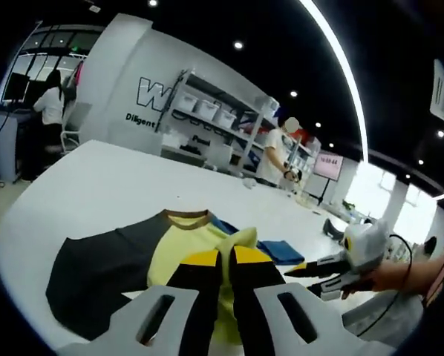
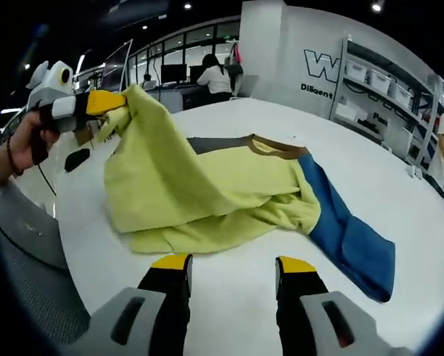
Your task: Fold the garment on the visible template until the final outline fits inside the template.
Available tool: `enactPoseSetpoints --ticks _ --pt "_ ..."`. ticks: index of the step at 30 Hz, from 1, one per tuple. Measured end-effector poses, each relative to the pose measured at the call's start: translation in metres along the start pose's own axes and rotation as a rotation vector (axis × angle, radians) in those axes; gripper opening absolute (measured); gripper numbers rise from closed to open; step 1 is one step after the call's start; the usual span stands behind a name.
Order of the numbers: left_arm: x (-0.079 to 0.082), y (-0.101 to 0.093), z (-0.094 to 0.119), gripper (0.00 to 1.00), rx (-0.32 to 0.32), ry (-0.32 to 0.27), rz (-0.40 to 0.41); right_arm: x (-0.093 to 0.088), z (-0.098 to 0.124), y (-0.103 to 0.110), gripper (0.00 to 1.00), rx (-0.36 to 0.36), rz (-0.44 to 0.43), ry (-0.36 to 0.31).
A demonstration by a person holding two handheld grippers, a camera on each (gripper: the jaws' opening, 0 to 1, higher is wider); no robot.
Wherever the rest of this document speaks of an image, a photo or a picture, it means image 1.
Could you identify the ceiling strip light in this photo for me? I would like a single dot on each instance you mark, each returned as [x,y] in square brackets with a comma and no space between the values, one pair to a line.
[341,66]

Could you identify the grey office desk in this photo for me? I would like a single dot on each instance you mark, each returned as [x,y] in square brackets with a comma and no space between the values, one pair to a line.
[10,148]

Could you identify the white storage bin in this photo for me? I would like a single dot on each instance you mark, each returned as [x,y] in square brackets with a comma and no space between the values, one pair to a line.
[206,109]
[186,102]
[225,118]

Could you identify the small green plant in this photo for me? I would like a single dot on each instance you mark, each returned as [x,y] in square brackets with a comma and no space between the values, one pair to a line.
[349,205]

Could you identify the grey office chair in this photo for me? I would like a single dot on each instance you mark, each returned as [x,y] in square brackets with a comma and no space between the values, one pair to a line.
[75,126]

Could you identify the yellow and dark shirt garment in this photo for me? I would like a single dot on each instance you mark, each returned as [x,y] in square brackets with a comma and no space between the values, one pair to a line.
[107,267]

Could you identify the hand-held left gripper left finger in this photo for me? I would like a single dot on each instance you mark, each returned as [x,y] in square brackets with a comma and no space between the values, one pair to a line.
[192,296]

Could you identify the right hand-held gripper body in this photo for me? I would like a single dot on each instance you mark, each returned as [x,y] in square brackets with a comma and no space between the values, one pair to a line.
[367,244]

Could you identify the person's right hand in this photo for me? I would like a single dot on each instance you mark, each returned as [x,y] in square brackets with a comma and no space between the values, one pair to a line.
[378,282]

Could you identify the grey metal shelf rack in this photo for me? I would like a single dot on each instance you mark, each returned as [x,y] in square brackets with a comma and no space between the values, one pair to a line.
[237,122]

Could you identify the round ceiling downlights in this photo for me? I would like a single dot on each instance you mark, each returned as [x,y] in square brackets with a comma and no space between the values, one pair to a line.
[238,45]

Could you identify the pink display screen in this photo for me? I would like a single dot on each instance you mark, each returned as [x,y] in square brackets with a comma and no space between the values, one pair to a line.
[329,167]

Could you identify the pink hanging bag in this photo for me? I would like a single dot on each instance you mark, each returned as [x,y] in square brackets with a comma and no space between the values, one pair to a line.
[79,74]

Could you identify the blue cloth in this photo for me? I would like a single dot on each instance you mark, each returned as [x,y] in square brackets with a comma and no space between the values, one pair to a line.
[277,252]

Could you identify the white crumpled cloth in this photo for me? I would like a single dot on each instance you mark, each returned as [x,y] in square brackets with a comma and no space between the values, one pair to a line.
[249,183]

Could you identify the black curved object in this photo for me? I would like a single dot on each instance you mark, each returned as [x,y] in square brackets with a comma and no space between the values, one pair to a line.
[333,229]

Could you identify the grey mesh chair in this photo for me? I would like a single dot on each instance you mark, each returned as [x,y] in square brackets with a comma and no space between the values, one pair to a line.
[389,319]

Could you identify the black screen stand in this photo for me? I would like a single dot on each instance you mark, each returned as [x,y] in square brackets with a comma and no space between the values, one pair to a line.
[324,191]

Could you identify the black computer monitor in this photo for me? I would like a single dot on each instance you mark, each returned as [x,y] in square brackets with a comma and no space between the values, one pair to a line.
[17,87]

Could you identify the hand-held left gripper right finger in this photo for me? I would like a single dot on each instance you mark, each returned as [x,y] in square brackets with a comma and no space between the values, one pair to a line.
[259,296]

